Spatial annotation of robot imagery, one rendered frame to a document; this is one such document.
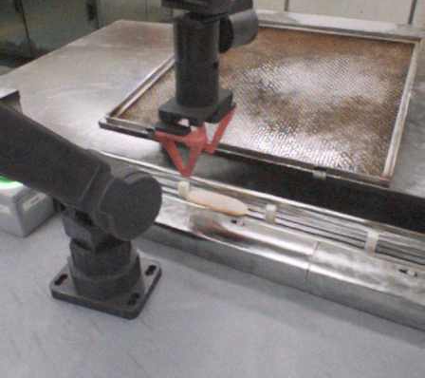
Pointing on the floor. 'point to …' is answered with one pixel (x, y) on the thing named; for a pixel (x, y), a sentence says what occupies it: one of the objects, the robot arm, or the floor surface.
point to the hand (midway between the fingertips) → (197, 159)
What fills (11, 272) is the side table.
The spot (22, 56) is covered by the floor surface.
